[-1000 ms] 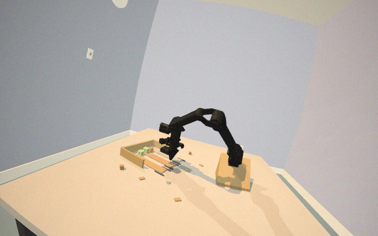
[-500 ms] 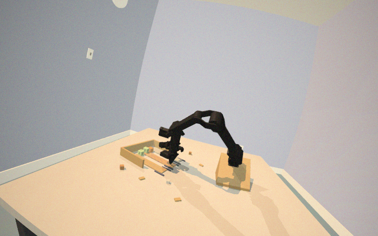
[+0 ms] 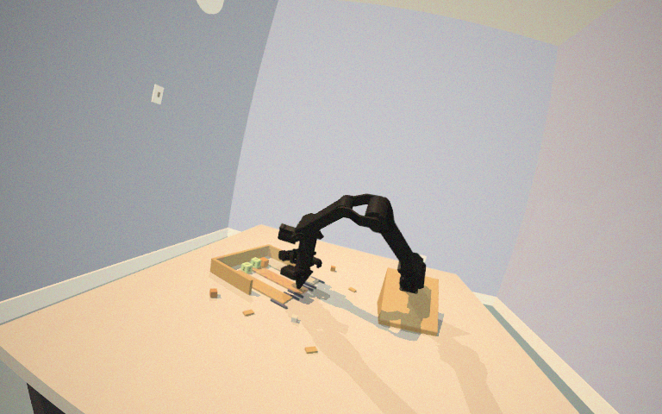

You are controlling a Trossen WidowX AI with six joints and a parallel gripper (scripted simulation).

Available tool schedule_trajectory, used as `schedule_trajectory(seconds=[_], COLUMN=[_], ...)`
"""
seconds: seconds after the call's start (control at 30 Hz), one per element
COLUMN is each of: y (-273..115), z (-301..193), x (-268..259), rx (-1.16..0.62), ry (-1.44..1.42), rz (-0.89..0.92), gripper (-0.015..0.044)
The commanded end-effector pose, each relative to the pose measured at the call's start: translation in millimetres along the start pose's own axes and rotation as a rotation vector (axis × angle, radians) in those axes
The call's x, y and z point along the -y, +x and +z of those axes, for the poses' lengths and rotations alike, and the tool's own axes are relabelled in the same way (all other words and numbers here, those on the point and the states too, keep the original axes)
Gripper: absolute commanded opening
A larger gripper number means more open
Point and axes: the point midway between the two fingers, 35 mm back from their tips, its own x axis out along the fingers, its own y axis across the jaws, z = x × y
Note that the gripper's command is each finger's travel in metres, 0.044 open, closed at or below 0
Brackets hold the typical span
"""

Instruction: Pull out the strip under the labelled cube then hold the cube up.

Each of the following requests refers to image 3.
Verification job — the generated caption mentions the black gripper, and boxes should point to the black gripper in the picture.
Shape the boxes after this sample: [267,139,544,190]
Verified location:
[280,247,322,289]

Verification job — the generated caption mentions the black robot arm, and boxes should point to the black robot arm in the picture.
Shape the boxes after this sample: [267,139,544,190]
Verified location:
[278,193,426,294]

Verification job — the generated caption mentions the orange strip with purple zigzag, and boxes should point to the orange strip with purple zigzag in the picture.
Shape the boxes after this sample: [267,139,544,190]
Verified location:
[262,272,309,294]

